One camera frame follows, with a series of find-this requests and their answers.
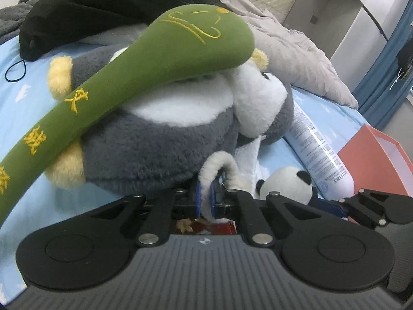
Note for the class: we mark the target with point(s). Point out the red snack packet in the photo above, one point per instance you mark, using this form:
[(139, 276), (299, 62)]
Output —
[(206, 226)]

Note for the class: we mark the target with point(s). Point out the orange cardboard box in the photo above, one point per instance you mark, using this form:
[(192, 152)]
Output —
[(361, 158)]

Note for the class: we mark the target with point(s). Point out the white spray bottle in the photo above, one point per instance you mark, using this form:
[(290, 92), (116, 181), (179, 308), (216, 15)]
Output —
[(319, 155)]

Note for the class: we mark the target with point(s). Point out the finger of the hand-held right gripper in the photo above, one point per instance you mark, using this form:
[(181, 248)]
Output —
[(361, 205)]

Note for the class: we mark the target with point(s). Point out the white cabinet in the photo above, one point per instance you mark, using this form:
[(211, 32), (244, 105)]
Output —
[(322, 6)]

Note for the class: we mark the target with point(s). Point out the dark grey cloth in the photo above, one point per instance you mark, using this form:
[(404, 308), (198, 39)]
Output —
[(13, 19)]

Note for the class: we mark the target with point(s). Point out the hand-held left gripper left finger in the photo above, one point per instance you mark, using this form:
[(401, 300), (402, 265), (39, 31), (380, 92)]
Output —
[(198, 200)]

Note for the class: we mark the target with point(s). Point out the green plush scepter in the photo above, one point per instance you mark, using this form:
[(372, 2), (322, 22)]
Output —
[(161, 61)]

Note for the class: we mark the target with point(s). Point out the black garment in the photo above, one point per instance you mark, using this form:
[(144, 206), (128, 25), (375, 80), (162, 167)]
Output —
[(96, 3)]

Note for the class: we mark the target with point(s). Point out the black curved rod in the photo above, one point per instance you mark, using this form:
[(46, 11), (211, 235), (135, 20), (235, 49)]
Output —
[(374, 19)]

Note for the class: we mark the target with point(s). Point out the blue curtain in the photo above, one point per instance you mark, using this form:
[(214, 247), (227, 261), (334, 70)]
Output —
[(380, 87)]

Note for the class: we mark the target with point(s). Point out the light grey duvet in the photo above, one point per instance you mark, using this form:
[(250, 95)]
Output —
[(290, 48)]

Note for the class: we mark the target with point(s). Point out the panda plush toy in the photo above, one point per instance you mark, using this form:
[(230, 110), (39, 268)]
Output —
[(280, 184)]

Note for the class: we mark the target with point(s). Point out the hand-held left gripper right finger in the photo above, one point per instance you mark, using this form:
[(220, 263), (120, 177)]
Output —
[(213, 200)]

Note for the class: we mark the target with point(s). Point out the grey penguin plush toy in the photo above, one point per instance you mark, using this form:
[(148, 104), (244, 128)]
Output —
[(145, 145)]

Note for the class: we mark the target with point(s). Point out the black hanging object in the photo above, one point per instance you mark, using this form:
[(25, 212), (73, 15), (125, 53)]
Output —
[(405, 56)]

